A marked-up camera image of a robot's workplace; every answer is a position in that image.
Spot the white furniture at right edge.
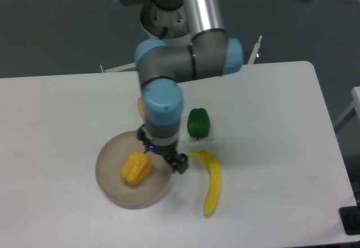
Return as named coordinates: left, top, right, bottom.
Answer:
left=333, top=86, right=359, bottom=133

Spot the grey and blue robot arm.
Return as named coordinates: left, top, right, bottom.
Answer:
left=114, top=0, right=244, bottom=173

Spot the beige round plate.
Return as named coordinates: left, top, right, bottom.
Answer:
left=95, top=131, right=172, bottom=209

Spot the yellow toy banana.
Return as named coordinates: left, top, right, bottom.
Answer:
left=189, top=150, right=222, bottom=218

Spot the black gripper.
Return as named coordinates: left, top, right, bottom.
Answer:
left=136, top=124, right=188, bottom=174

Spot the white metal frame bar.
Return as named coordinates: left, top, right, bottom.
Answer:
left=247, top=35, right=262, bottom=65

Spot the yellow toy bell pepper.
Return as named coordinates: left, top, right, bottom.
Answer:
left=120, top=151, right=152, bottom=185

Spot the orange toy bread wedge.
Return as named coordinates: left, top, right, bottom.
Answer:
left=137, top=97, right=146, bottom=122

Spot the black device at table edge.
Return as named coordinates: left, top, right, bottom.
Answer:
left=339, top=205, right=359, bottom=236

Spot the green toy bell pepper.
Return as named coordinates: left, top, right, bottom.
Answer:
left=187, top=108, right=211, bottom=139

